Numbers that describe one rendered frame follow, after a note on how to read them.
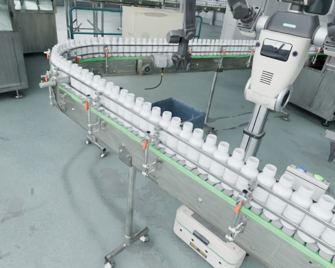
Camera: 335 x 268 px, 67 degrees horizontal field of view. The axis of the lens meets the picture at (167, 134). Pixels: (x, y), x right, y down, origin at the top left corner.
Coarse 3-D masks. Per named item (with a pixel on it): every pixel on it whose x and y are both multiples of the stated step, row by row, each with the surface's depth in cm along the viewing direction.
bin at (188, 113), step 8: (152, 104) 170; (160, 104) 176; (168, 104) 182; (176, 104) 181; (184, 104) 176; (176, 112) 184; (184, 112) 178; (192, 112) 173; (200, 112) 168; (184, 120) 181; (192, 120) 156; (200, 120) 164; (192, 128) 161; (200, 128) 169
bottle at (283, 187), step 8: (288, 176) 81; (280, 184) 80; (288, 184) 78; (280, 192) 80; (288, 192) 80; (272, 200) 83; (280, 200) 81; (272, 208) 84; (280, 208) 82; (272, 216) 85
